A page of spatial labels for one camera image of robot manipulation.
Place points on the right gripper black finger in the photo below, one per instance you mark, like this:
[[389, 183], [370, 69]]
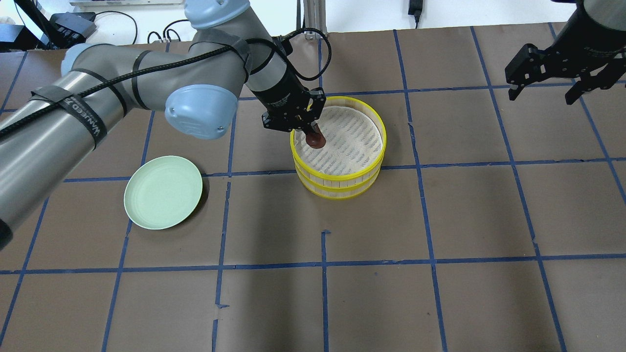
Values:
[[514, 91]]

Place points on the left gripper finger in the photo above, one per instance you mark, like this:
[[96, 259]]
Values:
[[312, 132]]

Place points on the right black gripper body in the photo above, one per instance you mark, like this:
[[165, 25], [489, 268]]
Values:
[[580, 47]]

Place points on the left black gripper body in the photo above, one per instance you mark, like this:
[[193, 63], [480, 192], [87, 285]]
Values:
[[277, 98]]

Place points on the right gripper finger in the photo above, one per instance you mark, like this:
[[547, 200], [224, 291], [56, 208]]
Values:
[[581, 87]]

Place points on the brown bun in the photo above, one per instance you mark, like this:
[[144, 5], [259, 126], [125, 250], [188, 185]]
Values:
[[316, 144]]

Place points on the yellow steamer layer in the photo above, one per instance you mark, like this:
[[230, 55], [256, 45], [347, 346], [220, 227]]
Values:
[[338, 190], [355, 144]]

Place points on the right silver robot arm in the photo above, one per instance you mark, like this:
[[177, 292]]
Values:
[[611, 13]]

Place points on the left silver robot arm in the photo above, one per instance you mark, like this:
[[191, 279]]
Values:
[[198, 92]]

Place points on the light green plate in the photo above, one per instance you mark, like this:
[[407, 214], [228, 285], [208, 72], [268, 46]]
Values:
[[163, 192]]

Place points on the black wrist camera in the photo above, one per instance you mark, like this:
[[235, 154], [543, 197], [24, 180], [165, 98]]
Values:
[[283, 44]]

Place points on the aluminium frame post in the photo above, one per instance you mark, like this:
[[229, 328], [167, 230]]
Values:
[[314, 15]]

